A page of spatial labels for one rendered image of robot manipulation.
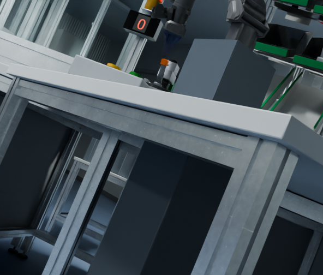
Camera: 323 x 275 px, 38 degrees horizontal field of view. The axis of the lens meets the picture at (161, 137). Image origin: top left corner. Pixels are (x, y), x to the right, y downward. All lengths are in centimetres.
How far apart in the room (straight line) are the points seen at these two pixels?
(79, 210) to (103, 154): 16
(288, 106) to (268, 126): 91
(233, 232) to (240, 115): 13
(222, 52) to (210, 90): 9
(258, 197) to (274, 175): 3
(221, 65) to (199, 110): 38
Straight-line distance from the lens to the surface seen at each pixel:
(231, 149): 58
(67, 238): 126
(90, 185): 124
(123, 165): 341
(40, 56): 145
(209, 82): 97
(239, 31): 106
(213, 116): 58
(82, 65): 130
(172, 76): 147
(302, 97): 149
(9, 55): 150
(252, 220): 53
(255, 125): 53
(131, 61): 168
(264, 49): 140
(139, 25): 168
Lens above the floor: 75
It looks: 4 degrees up
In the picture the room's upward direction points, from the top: 23 degrees clockwise
